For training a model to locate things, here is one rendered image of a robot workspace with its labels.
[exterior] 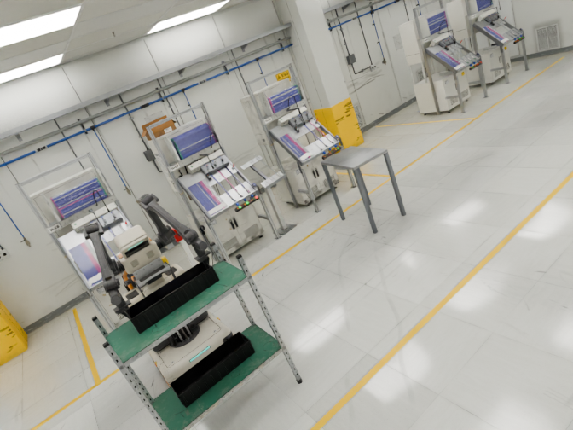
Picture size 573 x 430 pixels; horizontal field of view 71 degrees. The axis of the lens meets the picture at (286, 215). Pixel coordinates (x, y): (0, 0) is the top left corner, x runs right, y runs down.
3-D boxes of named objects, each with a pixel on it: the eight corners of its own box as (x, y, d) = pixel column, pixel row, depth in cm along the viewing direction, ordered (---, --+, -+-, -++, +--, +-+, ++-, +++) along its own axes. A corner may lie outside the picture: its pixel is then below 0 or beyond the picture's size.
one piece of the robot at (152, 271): (141, 296, 301) (127, 273, 293) (174, 276, 313) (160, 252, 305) (147, 303, 288) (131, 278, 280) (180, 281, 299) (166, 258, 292)
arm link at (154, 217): (142, 188, 271) (130, 197, 266) (153, 194, 263) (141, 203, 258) (170, 232, 301) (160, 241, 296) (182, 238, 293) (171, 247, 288)
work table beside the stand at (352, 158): (375, 233, 439) (353, 167, 411) (341, 219, 502) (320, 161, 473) (406, 214, 452) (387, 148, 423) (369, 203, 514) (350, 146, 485)
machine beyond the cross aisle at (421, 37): (491, 95, 733) (471, -15, 665) (466, 113, 698) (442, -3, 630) (429, 103, 847) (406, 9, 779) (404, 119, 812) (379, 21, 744)
